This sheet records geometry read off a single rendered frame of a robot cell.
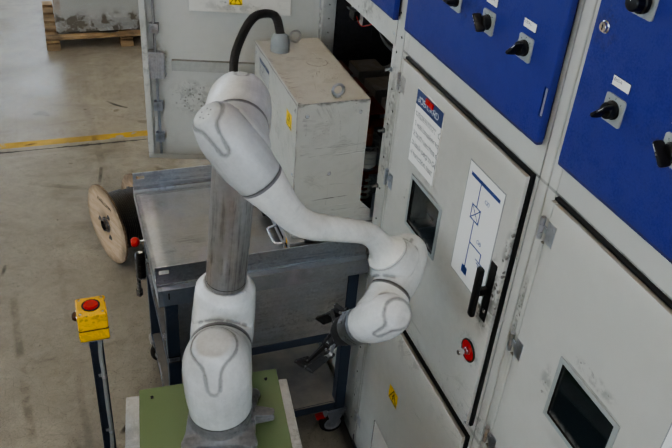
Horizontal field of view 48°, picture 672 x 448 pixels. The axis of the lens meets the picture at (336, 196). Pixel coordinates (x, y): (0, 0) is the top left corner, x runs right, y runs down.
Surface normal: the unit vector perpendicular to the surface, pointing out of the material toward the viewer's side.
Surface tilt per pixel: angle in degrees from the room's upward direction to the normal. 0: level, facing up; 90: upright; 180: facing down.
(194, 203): 0
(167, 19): 90
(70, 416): 0
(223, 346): 9
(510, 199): 90
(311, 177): 90
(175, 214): 0
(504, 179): 90
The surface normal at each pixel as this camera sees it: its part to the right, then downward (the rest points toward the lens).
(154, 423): 0.01, -0.82
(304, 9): 0.06, 0.54
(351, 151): 0.33, 0.53
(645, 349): -0.94, 0.12
